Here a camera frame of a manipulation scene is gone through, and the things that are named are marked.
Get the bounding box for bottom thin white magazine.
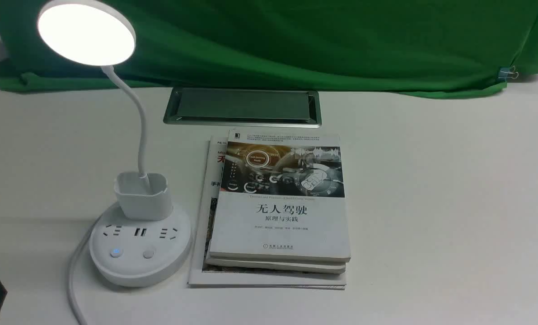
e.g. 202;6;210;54
188;136;347;290

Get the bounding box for white desk lamp with socket base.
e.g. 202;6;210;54
37;0;192;288

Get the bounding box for top white autonomous driving book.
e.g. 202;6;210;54
208;129;351;263

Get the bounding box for green backdrop cloth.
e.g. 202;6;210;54
0;0;538;99

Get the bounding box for blue binder clip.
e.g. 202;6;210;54
497;65;520;82

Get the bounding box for silver desk cable grommet box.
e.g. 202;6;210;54
162;87;323;128

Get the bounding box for white lamp power cable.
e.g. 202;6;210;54
68;216;103;325

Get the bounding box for middle white book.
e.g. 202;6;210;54
205;190;346;274

